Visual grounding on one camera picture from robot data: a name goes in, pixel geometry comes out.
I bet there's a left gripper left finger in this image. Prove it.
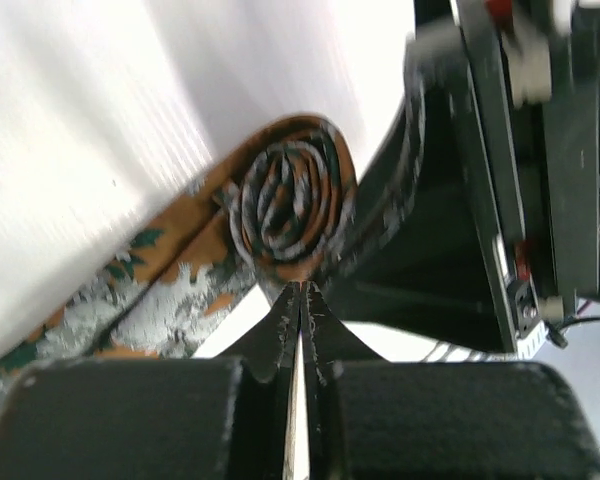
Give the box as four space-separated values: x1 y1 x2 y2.
0 283 300 479

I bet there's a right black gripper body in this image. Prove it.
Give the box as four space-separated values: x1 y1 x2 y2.
414 0 600 356

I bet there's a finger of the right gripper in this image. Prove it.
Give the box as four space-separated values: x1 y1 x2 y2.
324 34 515 353

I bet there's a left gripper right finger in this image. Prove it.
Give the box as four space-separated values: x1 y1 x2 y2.
299 282 600 479

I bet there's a brown grey floral tie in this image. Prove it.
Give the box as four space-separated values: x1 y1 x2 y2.
0 114 358 404

